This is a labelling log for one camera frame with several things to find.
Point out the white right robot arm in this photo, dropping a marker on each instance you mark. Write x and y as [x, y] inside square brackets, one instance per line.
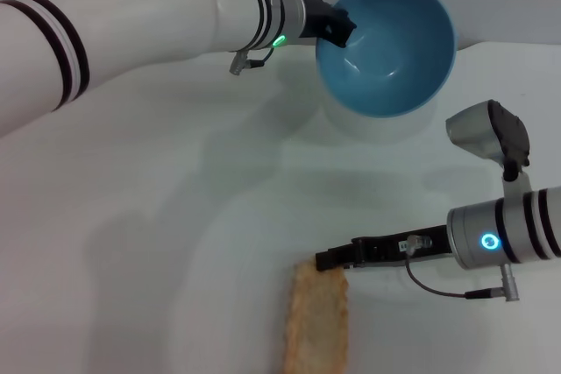
[517, 229]

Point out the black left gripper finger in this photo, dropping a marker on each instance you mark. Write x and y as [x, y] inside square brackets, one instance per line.
[339, 28]

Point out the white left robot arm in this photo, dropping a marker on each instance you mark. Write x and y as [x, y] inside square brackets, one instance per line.
[153, 19]

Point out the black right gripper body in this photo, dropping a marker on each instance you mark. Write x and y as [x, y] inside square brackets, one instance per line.
[385, 251]

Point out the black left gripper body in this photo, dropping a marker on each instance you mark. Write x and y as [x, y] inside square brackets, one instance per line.
[315, 17]

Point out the long toy bread loaf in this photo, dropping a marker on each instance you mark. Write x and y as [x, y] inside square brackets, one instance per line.
[315, 321]

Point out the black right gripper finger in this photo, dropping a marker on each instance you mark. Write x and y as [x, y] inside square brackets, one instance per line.
[333, 258]

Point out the silver right camera bracket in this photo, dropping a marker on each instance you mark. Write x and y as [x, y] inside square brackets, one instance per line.
[518, 183]

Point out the blue bowl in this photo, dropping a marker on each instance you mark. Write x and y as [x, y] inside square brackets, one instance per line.
[385, 85]

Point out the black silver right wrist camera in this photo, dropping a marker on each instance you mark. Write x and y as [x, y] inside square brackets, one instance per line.
[477, 133]

